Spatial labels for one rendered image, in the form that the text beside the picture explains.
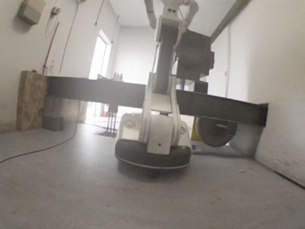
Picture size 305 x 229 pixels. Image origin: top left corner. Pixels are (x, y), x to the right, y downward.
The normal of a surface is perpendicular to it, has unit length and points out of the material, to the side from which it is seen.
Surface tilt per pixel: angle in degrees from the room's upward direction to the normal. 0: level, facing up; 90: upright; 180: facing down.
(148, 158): 90
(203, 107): 90
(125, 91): 90
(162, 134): 90
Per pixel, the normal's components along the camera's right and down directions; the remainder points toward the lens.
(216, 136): -0.04, 0.04
